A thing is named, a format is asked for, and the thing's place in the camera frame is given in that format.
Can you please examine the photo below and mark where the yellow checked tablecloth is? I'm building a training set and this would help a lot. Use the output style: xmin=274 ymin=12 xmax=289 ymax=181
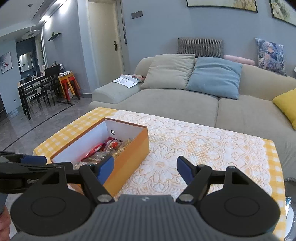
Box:
xmin=32 ymin=107 xmax=288 ymax=241

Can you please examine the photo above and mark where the yellow cushion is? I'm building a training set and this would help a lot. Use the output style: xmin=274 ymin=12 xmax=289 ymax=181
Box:
xmin=272 ymin=88 xmax=296 ymax=130

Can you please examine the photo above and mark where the framed tree painting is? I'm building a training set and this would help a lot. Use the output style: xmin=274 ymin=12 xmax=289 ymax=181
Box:
xmin=269 ymin=0 xmax=296 ymax=27

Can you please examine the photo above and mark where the blue cushion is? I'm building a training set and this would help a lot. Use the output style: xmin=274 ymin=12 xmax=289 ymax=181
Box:
xmin=186 ymin=56 xmax=243 ymax=100

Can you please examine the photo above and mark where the black dining table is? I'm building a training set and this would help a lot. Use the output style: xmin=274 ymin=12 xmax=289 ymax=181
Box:
xmin=17 ymin=75 xmax=58 ymax=120

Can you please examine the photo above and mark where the cream door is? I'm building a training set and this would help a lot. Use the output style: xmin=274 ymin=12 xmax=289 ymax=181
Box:
xmin=88 ymin=0 xmax=124 ymax=93

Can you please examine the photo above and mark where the large nut brittle packet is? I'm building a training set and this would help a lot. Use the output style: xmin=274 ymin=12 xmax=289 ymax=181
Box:
xmin=117 ymin=138 xmax=136 ymax=154

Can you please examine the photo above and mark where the beige cushion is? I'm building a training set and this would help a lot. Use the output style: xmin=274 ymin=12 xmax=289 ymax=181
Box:
xmin=140 ymin=54 xmax=196 ymax=91

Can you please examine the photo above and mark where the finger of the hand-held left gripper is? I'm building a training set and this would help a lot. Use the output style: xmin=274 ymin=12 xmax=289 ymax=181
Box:
xmin=0 ymin=152 xmax=47 ymax=166
xmin=0 ymin=162 xmax=73 ymax=175

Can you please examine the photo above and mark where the white pendant lamp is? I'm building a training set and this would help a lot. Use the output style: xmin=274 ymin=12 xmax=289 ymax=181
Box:
xmin=22 ymin=4 xmax=40 ymax=39

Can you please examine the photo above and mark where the yellow stool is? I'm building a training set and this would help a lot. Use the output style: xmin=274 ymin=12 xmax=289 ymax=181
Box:
xmin=58 ymin=73 xmax=77 ymax=99

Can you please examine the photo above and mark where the white paper booklet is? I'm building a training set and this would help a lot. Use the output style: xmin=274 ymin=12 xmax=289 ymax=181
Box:
xmin=112 ymin=75 xmax=139 ymax=88

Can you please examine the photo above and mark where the dark grey cushion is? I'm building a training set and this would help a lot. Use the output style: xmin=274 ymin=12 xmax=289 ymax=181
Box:
xmin=178 ymin=37 xmax=224 ymax=58

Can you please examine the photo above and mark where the floral cushion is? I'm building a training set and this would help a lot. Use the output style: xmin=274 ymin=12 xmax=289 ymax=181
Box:
xmin=254 ymin=38 xmax=287 ymax=76

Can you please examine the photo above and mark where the framed flower picture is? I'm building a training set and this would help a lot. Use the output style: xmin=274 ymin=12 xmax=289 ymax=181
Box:
xmin=1 ymin=52 xmax=12 ymax=74

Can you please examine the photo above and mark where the red stool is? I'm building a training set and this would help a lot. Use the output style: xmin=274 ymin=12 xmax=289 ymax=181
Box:
xmin=60 ymin=76 xmax=81 ymax=103

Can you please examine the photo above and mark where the person's left hand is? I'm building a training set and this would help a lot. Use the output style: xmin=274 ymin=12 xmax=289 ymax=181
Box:
xmin=0 ymin=209 xmax=11 ymax=241

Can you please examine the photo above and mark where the red snack packet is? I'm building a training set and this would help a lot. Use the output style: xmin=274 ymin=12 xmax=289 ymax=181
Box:
xmin=80 ymin=137 xmax=119 ymax=163

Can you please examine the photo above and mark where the wide framed painting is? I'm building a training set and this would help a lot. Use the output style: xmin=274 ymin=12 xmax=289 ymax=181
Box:
xmin=186 ymin=0 xmax=258 ymax=13

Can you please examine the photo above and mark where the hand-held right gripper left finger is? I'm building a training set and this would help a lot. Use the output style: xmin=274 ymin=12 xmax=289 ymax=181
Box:
xmin=38 ymin=154 xmax=115 ymax=204

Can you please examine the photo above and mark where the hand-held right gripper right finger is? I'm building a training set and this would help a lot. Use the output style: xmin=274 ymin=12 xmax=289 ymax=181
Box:
xmin=176 ymin=156 xmax=251 ymax=204

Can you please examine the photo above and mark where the orange cardboard box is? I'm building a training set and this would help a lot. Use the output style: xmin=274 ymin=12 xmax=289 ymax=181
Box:
xmin=50 ymin=117 xmax=150 ymax=196

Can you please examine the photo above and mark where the grey sofa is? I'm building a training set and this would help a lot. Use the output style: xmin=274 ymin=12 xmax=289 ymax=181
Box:
xmin=88 ymin=54 xmax=296 ymax=142

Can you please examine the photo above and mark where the black dining chair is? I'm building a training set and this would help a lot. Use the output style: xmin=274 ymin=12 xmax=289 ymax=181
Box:
xmin=44 ymin=64 xmax=62 ymax=106
xmin=20 ymin=77 xmax=42 ymax=112

